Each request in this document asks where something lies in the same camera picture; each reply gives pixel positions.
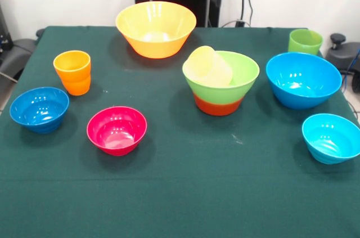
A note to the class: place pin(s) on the green cup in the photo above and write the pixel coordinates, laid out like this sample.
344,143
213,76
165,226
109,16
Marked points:
305,45

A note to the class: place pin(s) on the small light blue bowl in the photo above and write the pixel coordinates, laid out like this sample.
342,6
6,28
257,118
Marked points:
329,148

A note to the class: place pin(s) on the black chair base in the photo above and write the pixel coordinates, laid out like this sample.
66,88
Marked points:
341,55

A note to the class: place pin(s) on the grey chair base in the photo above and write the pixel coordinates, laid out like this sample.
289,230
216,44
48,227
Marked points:
17,52

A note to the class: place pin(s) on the green bowl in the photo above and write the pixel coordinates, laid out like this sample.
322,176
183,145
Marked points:
242,91

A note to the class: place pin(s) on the large blue bowl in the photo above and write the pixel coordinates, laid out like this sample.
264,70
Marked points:
303,94

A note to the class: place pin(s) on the large yellow-orange bowl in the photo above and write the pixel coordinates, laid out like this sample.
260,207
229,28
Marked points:
156,46

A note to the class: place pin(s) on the pink bowl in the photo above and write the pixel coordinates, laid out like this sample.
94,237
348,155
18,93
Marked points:
116,142

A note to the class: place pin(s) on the small dark blue bowl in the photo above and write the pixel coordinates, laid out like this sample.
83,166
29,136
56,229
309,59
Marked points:
39,117

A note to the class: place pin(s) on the yellow cup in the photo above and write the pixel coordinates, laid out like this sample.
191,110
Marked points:
208,66

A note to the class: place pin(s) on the red-orange bowl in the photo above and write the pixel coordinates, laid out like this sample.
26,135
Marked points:
218,108

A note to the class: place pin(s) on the dark green tablecloth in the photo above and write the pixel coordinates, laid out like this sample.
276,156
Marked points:
180,179

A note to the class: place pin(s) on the orange cup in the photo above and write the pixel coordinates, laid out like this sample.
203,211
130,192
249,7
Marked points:
73,77

